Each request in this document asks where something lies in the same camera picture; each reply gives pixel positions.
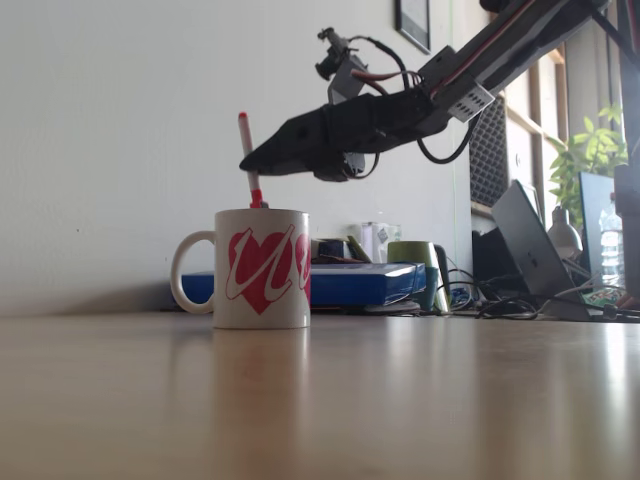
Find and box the white mug with pink hearts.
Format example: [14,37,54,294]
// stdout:
[169,208,312,331]

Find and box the clear plastic box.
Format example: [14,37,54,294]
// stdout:
[359,221,403,265]

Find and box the green cup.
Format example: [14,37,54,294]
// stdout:
[387,241,442,267]

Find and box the green leafy plant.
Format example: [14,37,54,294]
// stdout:
[548,102,632,216]

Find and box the wooden shelf frame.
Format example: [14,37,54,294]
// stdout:
[479,42,571,151]

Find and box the dark computer monitor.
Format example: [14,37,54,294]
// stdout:
[578,171,621,281]

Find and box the grey laptop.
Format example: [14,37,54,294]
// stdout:
[491,179,592,321]

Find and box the red and white marker pen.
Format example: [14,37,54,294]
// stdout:
[237,111,270,211]

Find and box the blue flat box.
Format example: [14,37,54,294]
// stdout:
[180,263,427,307]

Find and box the clear plastic water bottle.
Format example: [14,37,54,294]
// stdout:
[598,206,627,290]

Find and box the small black camera with mount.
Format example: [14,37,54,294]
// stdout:
[314,27,372,105]

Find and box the white desk lamp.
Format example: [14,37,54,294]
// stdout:
[546,206,585,262]

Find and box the black picture frame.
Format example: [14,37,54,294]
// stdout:
[393,0,432,56]

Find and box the black perforated panel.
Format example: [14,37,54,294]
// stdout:
[468,97,509,210]

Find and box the black cable bundle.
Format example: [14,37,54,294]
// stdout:
[439,269,544,321]

